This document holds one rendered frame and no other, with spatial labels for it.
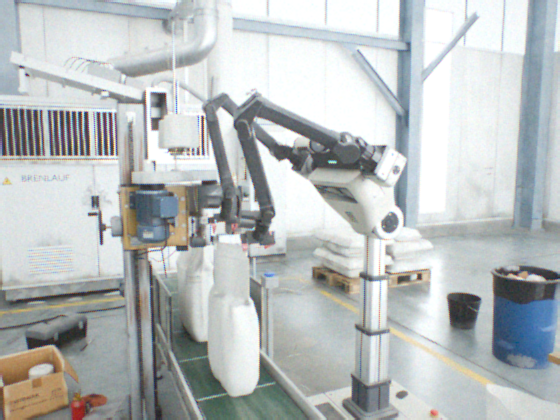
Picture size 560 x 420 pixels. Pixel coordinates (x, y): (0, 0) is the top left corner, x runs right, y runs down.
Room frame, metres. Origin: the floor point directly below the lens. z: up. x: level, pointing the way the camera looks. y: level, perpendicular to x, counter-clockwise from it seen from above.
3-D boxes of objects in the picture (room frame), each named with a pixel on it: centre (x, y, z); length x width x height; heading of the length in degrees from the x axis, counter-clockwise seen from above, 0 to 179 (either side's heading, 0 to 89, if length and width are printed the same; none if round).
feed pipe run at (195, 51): (5.32, 1.20, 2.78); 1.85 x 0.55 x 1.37; 24
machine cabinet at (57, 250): (5.15, 2.02, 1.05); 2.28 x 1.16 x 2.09; 114
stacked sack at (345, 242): (4.92, -0.94, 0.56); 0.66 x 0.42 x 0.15; 114
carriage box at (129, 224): (2.28, 0.68, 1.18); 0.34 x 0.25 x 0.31; 114
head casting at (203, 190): (2.45, 0.39, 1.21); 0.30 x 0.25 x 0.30; 24
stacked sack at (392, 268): (5.18, -1.48, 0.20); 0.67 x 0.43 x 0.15; 114
